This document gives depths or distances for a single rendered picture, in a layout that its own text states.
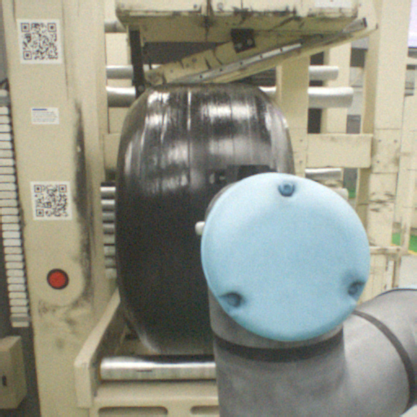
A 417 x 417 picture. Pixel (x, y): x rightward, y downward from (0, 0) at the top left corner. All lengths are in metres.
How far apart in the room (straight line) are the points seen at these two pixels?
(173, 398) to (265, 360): 0.58
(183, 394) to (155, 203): 0.39
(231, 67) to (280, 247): 0.98
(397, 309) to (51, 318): 0.68
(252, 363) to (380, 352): 0.09
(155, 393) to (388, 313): 0.56
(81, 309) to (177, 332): 0.26
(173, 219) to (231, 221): 0.37
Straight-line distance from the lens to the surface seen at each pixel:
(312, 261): 0.16
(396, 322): 0.29
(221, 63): 1.12
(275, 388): 0.20
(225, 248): 0.16
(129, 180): 0.55
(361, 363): 0.25
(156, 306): 0.57
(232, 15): 1.01
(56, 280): 0.80
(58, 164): 0.75
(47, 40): 0.77
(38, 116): 0.76
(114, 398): 0.78
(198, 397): 0.76
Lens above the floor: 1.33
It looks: 10 degrees down
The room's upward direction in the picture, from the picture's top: straight up
